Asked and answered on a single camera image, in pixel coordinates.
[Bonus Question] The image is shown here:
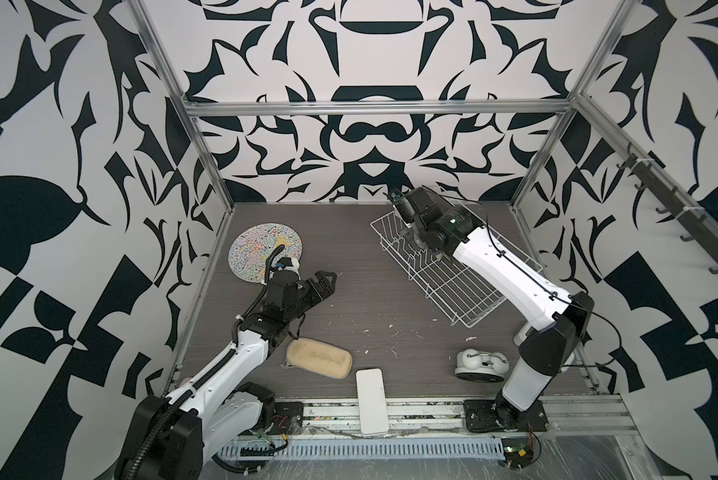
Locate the white slotted cable duct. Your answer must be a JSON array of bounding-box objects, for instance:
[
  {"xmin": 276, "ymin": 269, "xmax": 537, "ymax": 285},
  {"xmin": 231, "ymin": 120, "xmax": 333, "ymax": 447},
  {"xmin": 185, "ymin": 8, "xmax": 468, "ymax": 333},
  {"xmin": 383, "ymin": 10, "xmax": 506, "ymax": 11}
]
[{"xmin": 217, "ymin": 438, "xmax": 505, "ymax": 461}]

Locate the colourful speckled round plate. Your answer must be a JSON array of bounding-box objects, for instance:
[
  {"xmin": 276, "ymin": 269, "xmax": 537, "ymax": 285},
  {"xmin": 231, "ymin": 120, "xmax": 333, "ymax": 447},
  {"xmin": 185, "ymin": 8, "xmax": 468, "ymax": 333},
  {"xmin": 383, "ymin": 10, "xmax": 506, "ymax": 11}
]
[{"xmin": 227, "ymin": 223, "xmax": 303, "ymax": 283}]

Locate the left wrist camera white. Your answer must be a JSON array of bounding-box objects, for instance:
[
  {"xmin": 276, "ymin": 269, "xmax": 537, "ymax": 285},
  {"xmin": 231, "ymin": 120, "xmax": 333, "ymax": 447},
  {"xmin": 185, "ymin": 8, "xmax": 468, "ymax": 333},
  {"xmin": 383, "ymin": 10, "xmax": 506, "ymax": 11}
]
[{"xmin": 273, "ymin": 256, "xmax": 300, "ymax": 275}]

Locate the wall hook rail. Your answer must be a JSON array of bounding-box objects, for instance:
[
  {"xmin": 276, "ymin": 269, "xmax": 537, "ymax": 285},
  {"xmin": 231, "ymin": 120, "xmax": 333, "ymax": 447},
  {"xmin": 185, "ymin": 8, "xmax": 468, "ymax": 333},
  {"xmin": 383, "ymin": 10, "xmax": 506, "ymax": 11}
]
[{"xmin": 618, "ymin": 142, "xmax": 718, "ymax": 275}]

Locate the white round gadget black base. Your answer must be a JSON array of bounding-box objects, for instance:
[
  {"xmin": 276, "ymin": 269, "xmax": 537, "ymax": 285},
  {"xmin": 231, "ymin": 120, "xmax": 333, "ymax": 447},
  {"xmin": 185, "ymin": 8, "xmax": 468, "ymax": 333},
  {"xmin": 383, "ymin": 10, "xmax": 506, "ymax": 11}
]
[{"xmin": 455, "ymin": 348, "xmax": 510, "ymax": 383}]

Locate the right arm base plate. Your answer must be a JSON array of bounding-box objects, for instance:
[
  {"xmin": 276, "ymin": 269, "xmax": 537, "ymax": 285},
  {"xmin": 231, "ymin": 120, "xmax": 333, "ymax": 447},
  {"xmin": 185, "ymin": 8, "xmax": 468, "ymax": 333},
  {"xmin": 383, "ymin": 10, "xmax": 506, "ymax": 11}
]
[{"xmin": 463, "ymin": 397, "xmax": 548, "ymax": 433}]

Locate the white rectangular box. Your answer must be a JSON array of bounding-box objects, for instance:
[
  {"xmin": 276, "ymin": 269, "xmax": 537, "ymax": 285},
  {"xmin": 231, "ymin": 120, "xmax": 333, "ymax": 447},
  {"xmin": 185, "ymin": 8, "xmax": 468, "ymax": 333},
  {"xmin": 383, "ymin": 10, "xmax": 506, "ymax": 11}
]
[{"xmin": 355, "ymin": 368, "xmax": 389, "ymax": 436}]

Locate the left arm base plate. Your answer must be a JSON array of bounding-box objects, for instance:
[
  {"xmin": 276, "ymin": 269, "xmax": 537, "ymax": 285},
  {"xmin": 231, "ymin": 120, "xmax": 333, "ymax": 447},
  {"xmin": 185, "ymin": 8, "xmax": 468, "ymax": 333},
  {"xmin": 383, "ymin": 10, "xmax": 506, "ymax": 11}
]
[{"xmin": 265, "ymin": 401, "xmax": 305, "ymax": 436}]

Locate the white wire dish rack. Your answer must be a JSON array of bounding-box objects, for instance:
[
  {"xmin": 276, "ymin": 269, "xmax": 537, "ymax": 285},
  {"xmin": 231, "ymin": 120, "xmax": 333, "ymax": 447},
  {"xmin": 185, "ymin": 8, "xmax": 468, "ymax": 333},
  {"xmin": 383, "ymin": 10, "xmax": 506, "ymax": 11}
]
[{"xmin": 369, "ymin": 197, "xmax": 543, "ymax": 329}]

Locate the white scale with display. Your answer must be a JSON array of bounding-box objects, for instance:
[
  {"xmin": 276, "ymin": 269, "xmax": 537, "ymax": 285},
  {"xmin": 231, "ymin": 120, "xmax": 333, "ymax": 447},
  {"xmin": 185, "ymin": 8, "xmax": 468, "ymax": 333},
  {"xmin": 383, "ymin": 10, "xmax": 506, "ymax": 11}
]
[{"xmin": 513, "ymin": 323, "xmax": 535, "ymax": 347}]

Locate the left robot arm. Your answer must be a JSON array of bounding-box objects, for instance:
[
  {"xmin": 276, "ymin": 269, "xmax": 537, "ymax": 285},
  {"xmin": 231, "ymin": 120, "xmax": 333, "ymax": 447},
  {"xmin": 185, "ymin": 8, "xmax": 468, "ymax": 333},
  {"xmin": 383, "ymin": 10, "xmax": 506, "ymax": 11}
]
[{"xmin": 113, "ymin": 245, "xmax": 338, "ymax": 479}]

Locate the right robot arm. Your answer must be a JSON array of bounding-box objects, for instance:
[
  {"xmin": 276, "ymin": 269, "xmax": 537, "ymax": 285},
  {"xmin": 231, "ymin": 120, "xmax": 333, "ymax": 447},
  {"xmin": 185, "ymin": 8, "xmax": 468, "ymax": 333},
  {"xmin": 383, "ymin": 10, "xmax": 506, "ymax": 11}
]
[{"xmin": 389, "ymin": 187, "xmax": 598, "ymax": 428}]

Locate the beige sponge case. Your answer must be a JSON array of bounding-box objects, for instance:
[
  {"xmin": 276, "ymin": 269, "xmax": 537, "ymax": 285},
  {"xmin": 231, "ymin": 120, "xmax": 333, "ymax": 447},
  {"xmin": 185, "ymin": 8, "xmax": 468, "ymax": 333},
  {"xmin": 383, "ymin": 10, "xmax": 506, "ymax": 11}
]
[{"xmin": 286, "ymin": 338, "xmax": 353, "ymax": 379}]

